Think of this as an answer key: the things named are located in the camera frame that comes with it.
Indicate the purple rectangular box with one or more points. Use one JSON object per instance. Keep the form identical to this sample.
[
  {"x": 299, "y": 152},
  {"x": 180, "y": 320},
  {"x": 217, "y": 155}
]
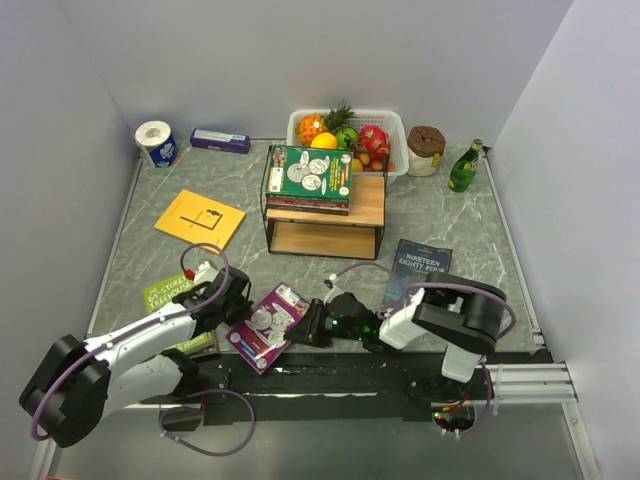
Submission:
[{"x": 214, "y": 140}]

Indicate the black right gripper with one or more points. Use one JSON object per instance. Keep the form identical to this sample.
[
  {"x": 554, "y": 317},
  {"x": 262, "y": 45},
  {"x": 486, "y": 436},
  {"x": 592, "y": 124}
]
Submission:
[{"x": 309, "y": 329}]

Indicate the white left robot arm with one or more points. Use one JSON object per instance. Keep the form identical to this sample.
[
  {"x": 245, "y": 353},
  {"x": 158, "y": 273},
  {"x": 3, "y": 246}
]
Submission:
[{"x": 80, "y": 382}]

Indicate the green toy apple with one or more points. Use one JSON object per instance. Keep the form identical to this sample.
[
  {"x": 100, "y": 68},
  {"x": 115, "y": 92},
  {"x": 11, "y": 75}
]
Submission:
[{"x": 347, "y": 138}]

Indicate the white plastic fruit basket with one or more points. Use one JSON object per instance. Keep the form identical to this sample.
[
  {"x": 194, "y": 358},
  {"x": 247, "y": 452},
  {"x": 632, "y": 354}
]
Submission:
[{"x": 388, "y": 120}]

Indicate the pink toy dragon fruit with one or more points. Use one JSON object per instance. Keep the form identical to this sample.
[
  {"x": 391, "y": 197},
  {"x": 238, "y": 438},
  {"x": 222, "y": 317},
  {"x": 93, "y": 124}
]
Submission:
[{"x": 374, "y": 140}]

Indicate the green back-cover Treehouse book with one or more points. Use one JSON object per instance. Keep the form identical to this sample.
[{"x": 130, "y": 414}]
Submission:
[{"x": 318, "y": 175}]

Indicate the green glass bottle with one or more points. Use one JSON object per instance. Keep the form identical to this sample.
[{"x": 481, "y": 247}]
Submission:
[{"x": 464, "y": 170}]

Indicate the Little Women floral book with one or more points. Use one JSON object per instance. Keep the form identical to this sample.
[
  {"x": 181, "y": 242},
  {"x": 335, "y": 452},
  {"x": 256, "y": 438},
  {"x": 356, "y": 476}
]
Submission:
[{"x": 310, "y": 209}]

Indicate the red 13-Storey Treehouse book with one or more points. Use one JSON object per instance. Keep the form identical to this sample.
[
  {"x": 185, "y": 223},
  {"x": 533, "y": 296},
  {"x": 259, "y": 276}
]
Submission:
[{"x": 302, "y": 203}]

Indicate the orange toy pineapple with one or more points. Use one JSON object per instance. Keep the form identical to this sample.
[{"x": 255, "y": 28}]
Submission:
[{"x": 318, "y": 123}]

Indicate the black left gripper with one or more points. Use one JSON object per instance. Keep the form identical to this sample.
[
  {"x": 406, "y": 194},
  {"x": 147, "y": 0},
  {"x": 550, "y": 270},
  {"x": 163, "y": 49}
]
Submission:
[{"x": 242, "y": 310}]

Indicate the yellow orange toy fruit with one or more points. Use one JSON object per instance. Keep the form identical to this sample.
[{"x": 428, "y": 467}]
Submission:
[{"x": 325, "y": 140}]

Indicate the green 65-Storey Treehouse book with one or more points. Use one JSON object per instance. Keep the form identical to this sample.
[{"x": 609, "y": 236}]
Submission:
[{"x": 159, "y": 294}]

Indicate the white jar brown lid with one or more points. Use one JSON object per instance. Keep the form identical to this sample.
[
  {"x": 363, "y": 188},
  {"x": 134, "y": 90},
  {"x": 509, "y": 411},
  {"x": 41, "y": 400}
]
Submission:
[{"x": 426, "y": 145}]

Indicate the black wire wooden shelf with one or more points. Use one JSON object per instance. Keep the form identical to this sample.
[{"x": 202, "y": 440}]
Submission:
[{"x": 357, "y": 235}]

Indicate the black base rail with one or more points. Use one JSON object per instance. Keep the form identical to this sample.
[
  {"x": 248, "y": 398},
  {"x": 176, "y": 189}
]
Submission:
[{"x": 324, "y": 386}]

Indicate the yellow thin book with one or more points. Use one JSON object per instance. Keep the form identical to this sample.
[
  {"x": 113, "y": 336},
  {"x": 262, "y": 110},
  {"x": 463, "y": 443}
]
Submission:
[{"x": 194, "y": 218}]

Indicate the blue 1984 book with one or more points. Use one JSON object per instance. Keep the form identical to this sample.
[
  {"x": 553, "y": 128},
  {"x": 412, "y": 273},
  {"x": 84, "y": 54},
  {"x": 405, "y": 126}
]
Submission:
[{"x": 412, "y": 263}]

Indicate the toilet paper roll blue wrap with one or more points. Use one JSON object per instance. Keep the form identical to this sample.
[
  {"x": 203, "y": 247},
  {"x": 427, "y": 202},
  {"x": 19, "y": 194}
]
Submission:
[{"x": 157, "y": 143}]

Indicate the purple back-cover Treehouse book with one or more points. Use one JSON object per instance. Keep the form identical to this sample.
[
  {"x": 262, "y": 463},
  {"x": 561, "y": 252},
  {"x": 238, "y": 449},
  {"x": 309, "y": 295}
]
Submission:
[{"x": 260, "y": 337}]

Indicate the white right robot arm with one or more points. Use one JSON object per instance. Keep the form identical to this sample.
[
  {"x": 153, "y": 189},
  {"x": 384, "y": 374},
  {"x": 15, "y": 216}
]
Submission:
[{"x": 471, "y": 317}]

